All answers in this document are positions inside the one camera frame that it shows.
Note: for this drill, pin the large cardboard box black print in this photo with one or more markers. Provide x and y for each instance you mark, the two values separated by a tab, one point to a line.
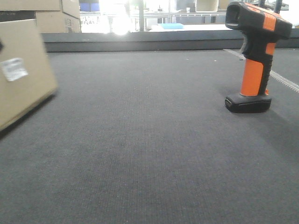
52	16

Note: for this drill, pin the small brown cardboard package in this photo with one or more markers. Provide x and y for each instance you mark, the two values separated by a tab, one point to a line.
26	76

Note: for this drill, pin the blue tray on table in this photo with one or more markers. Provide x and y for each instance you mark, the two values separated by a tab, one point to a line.
172	25

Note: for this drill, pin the white table board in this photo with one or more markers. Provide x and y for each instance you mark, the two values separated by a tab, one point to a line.
197	27

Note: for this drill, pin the white plastic bin on shelf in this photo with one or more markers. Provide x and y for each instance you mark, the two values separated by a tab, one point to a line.
206	5

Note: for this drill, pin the orange black barcode scanner gun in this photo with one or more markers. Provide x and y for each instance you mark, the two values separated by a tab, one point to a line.
261	29

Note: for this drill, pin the black raised conveyor edge rail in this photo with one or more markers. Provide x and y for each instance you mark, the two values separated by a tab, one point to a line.
143	41

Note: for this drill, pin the white barcode label sticker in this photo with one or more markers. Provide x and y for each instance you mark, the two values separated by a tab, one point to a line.
13	69

